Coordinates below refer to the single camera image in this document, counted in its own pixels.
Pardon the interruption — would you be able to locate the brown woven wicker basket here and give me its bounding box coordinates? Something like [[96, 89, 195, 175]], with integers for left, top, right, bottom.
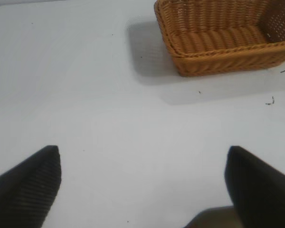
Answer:
[[153, 0, 285, 77]]

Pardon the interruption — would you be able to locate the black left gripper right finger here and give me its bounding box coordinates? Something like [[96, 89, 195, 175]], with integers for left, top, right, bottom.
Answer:
[[224, 145, 285, 228]]

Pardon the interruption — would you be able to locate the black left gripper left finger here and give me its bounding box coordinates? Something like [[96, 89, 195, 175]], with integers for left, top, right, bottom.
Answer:
[[0, 145, 62, 228]]

